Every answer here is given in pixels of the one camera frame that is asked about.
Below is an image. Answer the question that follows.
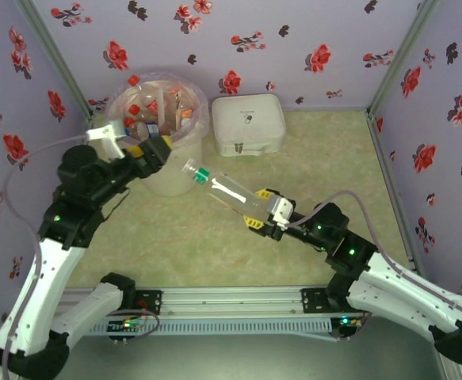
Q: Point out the clear bottle green-white label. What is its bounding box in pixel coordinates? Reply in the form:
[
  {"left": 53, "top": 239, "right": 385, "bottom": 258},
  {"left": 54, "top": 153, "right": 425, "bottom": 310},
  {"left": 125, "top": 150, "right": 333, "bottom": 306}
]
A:
[{"left": 181, "top": 158, "right": 279, "bottom": 222}]

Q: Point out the clear bottle white cap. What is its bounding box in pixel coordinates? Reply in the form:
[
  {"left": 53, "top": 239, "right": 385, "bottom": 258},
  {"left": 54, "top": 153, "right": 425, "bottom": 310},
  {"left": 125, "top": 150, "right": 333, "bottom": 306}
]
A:
[{"left": 155, "top": 87, "right": 170, "bottom": 128}]

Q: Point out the cream plastic bin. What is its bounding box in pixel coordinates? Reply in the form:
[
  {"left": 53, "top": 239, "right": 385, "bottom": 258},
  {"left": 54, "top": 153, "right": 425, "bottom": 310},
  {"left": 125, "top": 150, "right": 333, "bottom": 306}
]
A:
[{"left": 105, "top": 70, "right": 212, "bottom": 197}]

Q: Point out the translucent purple bin liner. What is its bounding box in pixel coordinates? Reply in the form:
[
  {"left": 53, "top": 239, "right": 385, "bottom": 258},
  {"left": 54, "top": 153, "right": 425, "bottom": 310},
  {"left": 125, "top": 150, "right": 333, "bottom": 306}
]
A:
[{"left": 105, "top": 70, "right": 212, "bottom": 147}]

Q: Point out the white zippered case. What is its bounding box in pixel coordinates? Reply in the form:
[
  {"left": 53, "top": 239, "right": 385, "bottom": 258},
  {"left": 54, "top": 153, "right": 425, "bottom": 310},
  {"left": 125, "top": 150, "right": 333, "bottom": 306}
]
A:
[{"left": 211, "top": 93, "right": 288, "bottom": 156}]

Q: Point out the small circuit board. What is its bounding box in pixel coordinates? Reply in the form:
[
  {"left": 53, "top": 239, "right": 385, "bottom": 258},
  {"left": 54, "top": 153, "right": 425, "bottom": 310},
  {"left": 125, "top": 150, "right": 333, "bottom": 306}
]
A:
[
  {"left": 339, "top": 314, "right": 365, "bottom": 329},
  {"left": 108, "top": 318, "right": 144, "bottom": 332}
]

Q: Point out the grey right arm cable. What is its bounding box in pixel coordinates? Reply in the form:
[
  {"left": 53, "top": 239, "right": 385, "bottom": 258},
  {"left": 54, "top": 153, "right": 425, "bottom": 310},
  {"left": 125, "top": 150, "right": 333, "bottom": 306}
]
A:
[{"left": 284, "top": 189, "right": 462, "bottom": 329}]

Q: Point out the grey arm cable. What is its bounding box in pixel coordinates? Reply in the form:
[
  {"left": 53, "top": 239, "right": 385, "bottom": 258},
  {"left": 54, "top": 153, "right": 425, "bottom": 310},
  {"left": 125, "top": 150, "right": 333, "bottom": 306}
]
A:
[
  {"left": 0, "top": 132, "right": 93, "bottom": 380},
  {"left": 284, "top": 189, "right": 462, "bottom": 329}
]

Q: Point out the grey left arm cable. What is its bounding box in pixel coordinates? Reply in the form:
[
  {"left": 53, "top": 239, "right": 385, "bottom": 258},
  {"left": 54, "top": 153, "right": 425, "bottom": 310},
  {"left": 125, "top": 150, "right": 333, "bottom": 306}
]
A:
[{"left": 0, "top": 132, "right": 93, "bottom": 380}]

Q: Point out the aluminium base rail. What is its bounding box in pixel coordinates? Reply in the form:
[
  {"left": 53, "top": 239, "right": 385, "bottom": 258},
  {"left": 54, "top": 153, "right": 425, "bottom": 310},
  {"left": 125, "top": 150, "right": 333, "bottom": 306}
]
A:
[{"left": 62, "top": 287, "right": 441, "bottom": 317}]

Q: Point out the white slotted cable duct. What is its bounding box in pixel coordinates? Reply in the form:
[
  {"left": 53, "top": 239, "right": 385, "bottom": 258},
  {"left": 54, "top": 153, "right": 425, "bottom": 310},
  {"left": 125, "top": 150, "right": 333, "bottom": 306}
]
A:
[{"left": 87, "top": 319, "right": 333, "bottom": 337}]

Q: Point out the aluminium corner post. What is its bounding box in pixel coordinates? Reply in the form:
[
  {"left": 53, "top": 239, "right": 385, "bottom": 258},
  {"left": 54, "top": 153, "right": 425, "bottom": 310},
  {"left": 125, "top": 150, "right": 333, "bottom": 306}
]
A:
[
  {"left": 367, "top": 0, "right": 441, "bottom": 116},
  {"left": 14, "top": 0, "right": 94, "bottom": 120}
]

